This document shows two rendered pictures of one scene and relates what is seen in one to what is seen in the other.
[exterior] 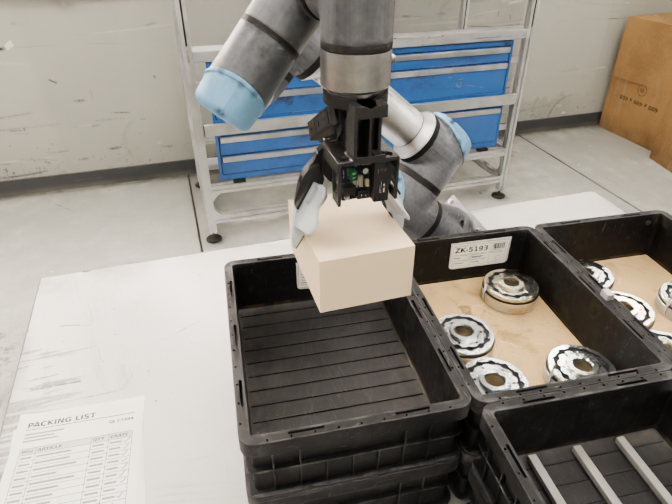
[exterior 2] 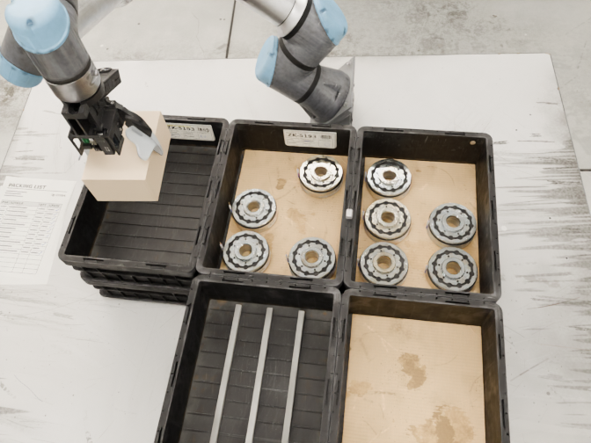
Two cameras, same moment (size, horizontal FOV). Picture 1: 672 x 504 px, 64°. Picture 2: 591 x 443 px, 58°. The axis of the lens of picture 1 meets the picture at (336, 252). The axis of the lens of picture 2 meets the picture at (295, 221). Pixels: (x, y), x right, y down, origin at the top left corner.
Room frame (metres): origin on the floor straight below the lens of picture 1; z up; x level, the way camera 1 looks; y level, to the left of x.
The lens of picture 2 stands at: (0.17, -0.58, 1.90)
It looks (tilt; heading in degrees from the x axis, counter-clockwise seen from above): 61 degrees down; 27
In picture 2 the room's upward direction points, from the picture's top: 8 degrees counter-clockwise
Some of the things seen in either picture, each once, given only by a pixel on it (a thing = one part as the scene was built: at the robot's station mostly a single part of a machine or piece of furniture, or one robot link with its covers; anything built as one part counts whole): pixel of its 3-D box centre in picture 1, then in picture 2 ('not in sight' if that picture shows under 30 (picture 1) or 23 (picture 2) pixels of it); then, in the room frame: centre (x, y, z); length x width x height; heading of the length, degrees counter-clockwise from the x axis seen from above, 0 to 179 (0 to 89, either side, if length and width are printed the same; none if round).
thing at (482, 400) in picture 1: (508, 301); (281, 197); (0.70, -0.28, 0.92); 0.40 x 0.30 x 0.02; 12
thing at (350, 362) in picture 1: (329, 351); (156, 199); (0.63, 0.01, 0.87); 0.40 x 0.30 x 0.11; 12
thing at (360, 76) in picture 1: (358, 69); (75, 77); (0.59, -0.02, 1.32); 0.08 x 0.08 x 0.05
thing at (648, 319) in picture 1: (623, 309); (387, 218); (0.75, -0.51, 0.86); 0.10 x 0.10 x 0.01
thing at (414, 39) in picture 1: (369, 42); not in sight; (2.64, -0.16, 0.91); 1.70 x 0.10 x 0.05; 107
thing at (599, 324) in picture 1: (503, 324); (283, 208); (0.70, -0.28, 0.87); 0.40 x 0.30 x 0.11; 12
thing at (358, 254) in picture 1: (346, 245); (128, 156); (0.61, -0.01, 1.08); 0.16 x 0.12 x 0.07; 17
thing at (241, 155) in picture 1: (290, 117); not in sight; (2.49, 0.22, 0.60); 0.72 x 0.03 x 0.56; 107
